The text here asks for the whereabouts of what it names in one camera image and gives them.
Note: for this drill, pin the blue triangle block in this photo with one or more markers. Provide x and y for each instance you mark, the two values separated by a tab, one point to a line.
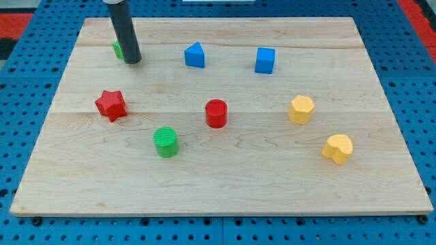
195	56

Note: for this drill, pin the blue cube block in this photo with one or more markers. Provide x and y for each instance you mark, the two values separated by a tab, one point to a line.
265	60

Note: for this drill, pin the red cylinder block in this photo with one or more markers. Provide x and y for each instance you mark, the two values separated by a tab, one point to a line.
216	113

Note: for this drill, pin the wooden board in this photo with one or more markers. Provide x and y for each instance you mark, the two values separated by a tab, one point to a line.
259	164

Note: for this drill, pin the green cylinder block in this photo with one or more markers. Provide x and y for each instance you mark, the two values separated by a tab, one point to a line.
166	142

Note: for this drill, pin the yellow hexagon block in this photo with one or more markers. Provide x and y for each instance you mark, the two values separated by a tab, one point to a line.
301	109

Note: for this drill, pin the red star block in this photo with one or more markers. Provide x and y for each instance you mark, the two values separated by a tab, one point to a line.
111	104

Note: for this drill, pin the green block behind rod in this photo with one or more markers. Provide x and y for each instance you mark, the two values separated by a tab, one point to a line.
117	50

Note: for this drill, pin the yellow heart block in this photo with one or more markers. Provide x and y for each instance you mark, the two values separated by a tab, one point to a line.
338	148

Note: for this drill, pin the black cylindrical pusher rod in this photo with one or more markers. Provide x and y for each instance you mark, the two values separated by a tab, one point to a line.
124	29

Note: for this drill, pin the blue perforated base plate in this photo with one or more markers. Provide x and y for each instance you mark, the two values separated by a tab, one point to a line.
32	72

